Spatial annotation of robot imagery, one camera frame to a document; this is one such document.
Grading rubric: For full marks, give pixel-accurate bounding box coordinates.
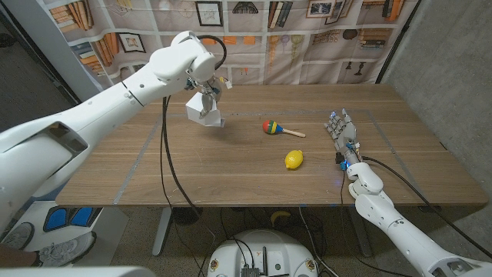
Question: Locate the colourful maraca with wooden handle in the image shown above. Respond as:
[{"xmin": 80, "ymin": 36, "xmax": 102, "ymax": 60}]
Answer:
[{"xmin": 262, "ymin": 119, "xmax": 307, "ymax": 139}]

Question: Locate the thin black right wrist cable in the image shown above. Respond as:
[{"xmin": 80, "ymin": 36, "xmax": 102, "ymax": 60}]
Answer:
[{"xmin": 338, "ymin": 169, "xmax": 414, "ymax": 277}]

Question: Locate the black round fan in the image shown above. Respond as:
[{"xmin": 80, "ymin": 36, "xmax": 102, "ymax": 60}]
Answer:
[{"xmin": 171, "ymin": 206, "xmax": 204, "ymax": 227}]

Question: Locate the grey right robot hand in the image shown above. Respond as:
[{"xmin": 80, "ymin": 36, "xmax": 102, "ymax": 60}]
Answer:
[{"xmin": 324, "ymin": 108, "xmax": 362, "ymax": 169}]

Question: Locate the grey floor cable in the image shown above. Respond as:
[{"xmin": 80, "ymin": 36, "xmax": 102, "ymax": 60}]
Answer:
[{"xmin": 298, "ymin": 206, "xmax": 339, "ymax": 277}]

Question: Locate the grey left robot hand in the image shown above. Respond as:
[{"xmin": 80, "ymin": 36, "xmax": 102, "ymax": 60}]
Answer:
[{"xmin": 188, "ymin": 76, "xmax": 224, "ymax": 119}]

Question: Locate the person's leg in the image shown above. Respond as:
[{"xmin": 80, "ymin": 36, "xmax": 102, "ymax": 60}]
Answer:
[{"xmin": 0, "ymin": 244, "xmax": 39, "ymax": 269}]

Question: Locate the thin black left wrist cable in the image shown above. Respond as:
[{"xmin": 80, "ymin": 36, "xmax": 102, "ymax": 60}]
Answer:
[{"xmin": 158, "ymin": 98, "xmax": 207, "ymax": 277}]

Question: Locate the yellow banana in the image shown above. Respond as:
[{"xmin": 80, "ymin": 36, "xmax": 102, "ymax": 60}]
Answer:
[{"xmin": 270, "ymin": 209, "xmax": 292, "ymax": 227}]

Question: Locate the yellow lemon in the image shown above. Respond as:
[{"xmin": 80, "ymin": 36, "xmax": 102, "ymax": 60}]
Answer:
[{"xmin": 284, "ymin": 149, "xmax": 304, "ymax": 170}]

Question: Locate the black backdrop stand pole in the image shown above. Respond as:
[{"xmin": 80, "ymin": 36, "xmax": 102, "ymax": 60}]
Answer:
[{"xmin": 374, "ymin": 0, "xmax": 422, "ymax": 85}]

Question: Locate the grey sneaker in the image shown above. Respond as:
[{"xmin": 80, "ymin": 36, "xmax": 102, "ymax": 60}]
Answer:
[
  {"xmin": 2, "ymin": 222, "xmax": 35, "ymax": 250},
  {"xmin": 36, "ymin": 230, "xmax": 97, "ymax": 268}
]

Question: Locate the white milk carton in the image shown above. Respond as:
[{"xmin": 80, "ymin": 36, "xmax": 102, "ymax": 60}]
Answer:
[{"xmin": 185, "ymin": 91, "xmax": 226, "ymax": 128}]

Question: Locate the black floor cable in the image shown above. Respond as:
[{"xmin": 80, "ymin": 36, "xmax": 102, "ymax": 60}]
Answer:
[{"xmin": 218, "ymin": 207, "xmax": 249, "ymax": 270}]

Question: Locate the white pillar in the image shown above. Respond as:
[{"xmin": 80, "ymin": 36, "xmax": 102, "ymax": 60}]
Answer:
[{"xmin": 2, "ymin": 0, "xmax": 103, "ymax": 104}]

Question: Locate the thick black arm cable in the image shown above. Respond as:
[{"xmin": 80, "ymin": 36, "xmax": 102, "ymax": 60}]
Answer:
[
  {"xmin": 162, "ymin": 34, "xmax": 228, "ymax": 220},
  {"xmin": 362, "ymin": 155, "xmax": 492, "ymax": 259}
]

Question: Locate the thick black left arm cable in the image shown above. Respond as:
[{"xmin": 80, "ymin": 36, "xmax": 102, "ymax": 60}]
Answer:
[{"xmin": 162, "ymin": 34, "xmax": 228, "ymax": 220}]

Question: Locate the metal table leg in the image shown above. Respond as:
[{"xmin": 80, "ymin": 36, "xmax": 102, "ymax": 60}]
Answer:
[
  {"xmin": 151, "ymin": 207, "xmax": 174, "ymax": 258},
  {"xmin": 347, "ymin": 205, "xmax": 374, "ymax": 258}
]

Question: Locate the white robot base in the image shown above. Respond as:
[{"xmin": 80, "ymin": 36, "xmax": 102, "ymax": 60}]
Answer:
[{"xmin": 206, "ymin": 229, "xmax": 319, "ymax": 277}]

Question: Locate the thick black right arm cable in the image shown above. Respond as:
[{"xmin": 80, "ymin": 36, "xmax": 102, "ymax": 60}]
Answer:
[{"xmin": 362, "ymin": 155, "xmax": 492, "ymax": 259}]

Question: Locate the printed bookshelf backdrop cloth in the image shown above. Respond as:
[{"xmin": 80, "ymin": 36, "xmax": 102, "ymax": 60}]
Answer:
[{"xmin": 38, "ymin": 0, "xmax": 420, "ymax": 112}]

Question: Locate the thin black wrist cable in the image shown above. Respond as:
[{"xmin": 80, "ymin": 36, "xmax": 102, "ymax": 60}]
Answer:
[
  {"xmin": 338, "ymin": 169, "xmax": 414, "ymax": 277},
  {"xmin": 158, "ymin": 98, "xmax": 207, "ymax": 277}
]

